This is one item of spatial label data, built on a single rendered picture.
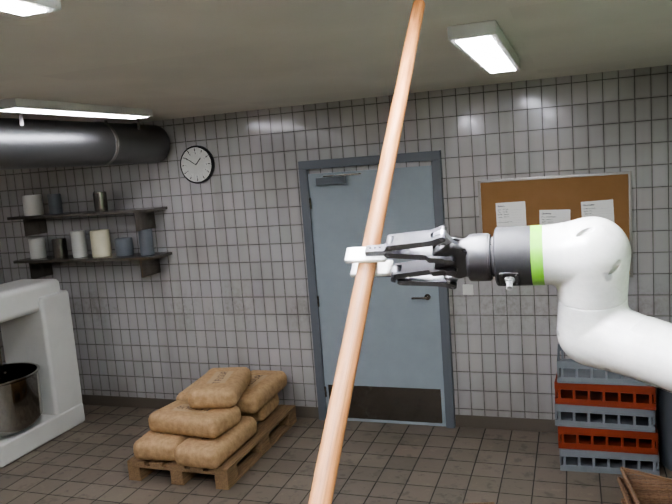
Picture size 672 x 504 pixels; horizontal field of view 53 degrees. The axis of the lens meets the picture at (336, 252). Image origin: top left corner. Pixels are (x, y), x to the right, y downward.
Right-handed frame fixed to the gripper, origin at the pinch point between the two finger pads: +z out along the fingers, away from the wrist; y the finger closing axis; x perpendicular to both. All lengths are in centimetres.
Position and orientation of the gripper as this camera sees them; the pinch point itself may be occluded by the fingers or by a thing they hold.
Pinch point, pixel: (368, 261)
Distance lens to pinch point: 111.5
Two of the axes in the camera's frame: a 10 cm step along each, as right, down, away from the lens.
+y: 2.7, 6.5, 7.1
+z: -9.5, 0.4, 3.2
